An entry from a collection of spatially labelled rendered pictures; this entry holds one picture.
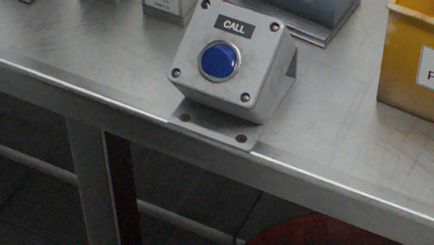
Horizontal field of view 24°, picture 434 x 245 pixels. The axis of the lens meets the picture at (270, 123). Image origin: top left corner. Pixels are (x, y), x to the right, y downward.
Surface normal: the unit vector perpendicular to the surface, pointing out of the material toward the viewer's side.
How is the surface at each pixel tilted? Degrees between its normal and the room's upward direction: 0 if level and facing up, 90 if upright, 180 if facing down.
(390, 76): 90
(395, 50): 90
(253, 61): 30
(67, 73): 0
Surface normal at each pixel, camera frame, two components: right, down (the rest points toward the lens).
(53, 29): 0.02, -0.67
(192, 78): -0.19, -0.25
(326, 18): -0.51, 0.63
